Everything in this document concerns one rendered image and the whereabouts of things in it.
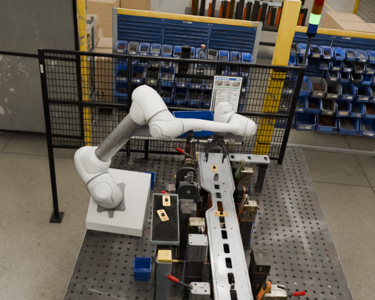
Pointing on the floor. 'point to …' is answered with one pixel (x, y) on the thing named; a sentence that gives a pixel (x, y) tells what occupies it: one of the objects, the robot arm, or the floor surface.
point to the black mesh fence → (162, 99)
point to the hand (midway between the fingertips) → (215, 159)
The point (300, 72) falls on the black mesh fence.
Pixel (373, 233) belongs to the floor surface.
